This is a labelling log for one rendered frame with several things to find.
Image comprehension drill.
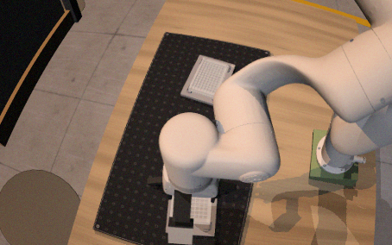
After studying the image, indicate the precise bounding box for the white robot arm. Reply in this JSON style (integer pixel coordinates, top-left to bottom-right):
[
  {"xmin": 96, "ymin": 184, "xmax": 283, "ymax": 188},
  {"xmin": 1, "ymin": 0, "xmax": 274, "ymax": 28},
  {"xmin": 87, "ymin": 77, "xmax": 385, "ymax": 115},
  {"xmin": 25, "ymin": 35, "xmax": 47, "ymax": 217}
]
[{"xmin": 159, "ymin": 0, "xmax": 392, "ymax": 245}]

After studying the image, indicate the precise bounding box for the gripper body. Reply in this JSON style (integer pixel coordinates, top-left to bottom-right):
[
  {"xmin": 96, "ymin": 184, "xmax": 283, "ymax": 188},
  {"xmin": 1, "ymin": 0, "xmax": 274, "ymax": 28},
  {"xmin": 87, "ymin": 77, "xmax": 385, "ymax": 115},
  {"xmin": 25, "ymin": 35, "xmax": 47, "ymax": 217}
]
[{"xmin": 162, "ymin": 165, "xmax": 220, "ymax": 198}]

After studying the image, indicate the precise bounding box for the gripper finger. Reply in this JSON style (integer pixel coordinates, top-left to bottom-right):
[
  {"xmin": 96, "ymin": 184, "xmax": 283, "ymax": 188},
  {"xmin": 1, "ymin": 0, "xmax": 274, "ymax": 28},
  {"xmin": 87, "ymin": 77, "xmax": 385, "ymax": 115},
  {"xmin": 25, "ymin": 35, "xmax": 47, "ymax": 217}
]
[
  {"xmin": 211, "ymin": 180, "xmax": 237, "ymax": 203},
  {"xmin": 147, "ymin": 177, "xmax": 172, "ymax": 200}
]

